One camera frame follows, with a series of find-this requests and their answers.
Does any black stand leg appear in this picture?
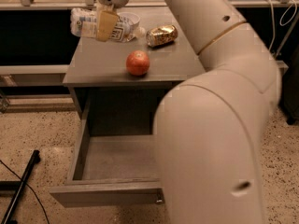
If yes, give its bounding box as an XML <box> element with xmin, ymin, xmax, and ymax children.
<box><xmin>1</xmin><ymin>150</ymin><xmax>40</xmax><ymax>224</ymax></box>

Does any clear plastic water bottle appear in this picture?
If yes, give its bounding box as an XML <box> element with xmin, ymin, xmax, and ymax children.
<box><xmin>70</xmin><ymin>7</ymin><xmax>146</xmax><ymax>42</ymax></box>

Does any red apple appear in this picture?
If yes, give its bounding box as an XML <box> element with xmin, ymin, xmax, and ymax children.
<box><xmin>126</xmin><ymin>50</ymin><xmax>150</xmax><ymax>76</ymax></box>

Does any white ceramic bowl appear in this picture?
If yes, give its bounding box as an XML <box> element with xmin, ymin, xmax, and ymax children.
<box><xmin>119</xmin><ymin>12</ymin><xmax>140</xmax><ymax>31</ymax></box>

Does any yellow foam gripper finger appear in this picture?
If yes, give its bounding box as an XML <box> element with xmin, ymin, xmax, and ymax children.
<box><xmin>96</xmin><ymin>4</ymin><xmax>118</xmax><ymax>42</ymax></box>
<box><xmin>81</xmin><ymin>17</ymin><xmax>96</xmax><ymax>37</ymax></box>

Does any crushed gold soda can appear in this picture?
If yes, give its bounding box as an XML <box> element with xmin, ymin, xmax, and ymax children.
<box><xmin>146</xmin><ymin>25</ymin><xmax>178</xmax><ymax>48</ymax></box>

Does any grey open top drawer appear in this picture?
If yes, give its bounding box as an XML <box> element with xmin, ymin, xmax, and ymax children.
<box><xmin>50</xmin><ymin>102</ymin><xmax>164</xmax><ymax>207</ymax></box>

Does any black floor cable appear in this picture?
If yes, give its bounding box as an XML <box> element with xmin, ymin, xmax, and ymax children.
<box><xmin>0</xmin><ymin>160</ymin><xmax>50</xmax><ymax>224</ymax></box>

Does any metal railing frame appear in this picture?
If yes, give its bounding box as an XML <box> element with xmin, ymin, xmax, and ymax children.
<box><xmin>0</xmin><ymin>0</ymin><xmax>299</xmax><ymax>114</ymax></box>

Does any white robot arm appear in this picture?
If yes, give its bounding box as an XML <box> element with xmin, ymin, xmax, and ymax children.
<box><xmin>154</xmin><ymin>0</ymin><xmax>281</xmax><ymax>224</ymax></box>

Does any grey wooden cabinet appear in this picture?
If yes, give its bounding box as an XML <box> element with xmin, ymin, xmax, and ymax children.
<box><xmin>62</xmin><ymin>6</ymin><xmax>206</xmax><ymax>119</ymax></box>

